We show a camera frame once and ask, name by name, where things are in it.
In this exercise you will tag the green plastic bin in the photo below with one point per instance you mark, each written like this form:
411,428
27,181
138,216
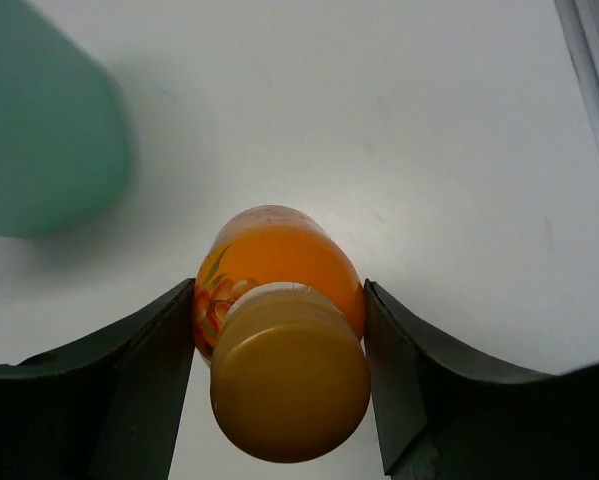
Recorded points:
64,147

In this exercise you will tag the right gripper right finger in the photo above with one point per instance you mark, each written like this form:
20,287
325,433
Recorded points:
445,410

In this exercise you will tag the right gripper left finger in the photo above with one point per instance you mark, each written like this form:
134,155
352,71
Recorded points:
105,406

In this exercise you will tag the orange juice bottle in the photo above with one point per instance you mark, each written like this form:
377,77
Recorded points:
279,315

